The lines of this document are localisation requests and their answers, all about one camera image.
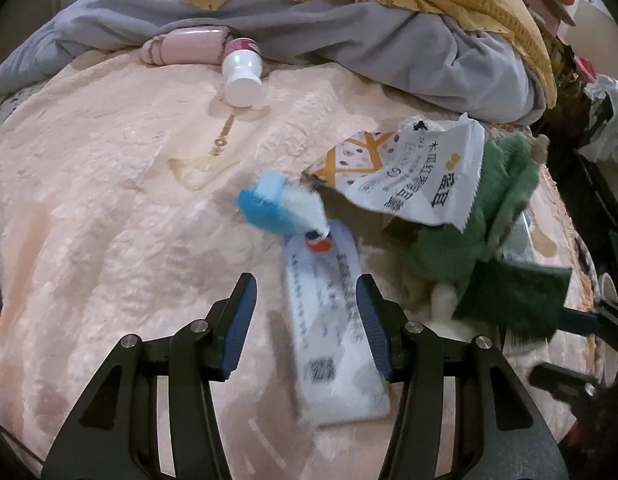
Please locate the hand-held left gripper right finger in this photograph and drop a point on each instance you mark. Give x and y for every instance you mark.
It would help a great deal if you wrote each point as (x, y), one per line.
(374, 330)

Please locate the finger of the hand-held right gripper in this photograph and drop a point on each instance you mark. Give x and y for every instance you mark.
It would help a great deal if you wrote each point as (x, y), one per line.
(564, 382)
(606, 317)

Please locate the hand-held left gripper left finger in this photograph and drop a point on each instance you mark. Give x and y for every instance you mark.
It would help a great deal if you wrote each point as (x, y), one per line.
(239, 330)

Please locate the long white sachet packet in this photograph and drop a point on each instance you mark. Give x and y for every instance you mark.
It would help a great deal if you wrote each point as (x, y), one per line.
(329, 310)

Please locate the green fuzzy cloth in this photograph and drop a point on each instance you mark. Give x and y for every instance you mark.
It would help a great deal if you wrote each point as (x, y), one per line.
(439, 255)

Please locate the white and orange snack packet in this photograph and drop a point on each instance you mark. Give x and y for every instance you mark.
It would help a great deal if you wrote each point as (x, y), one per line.
(414, 185)

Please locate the peach blanket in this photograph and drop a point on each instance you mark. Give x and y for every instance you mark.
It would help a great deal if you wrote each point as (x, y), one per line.
(114, 210)

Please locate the clear plastic bag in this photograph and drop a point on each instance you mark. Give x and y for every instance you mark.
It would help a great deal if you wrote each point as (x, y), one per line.
(606, 110)

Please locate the white bottle with pink label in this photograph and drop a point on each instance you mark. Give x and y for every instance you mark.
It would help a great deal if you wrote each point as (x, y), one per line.
(241, 80)

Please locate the pink plastic bottle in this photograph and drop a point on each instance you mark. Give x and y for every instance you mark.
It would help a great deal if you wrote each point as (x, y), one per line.
(189, 45)

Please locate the grey cloth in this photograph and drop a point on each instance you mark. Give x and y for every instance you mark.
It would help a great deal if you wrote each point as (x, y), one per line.
(339, 35)

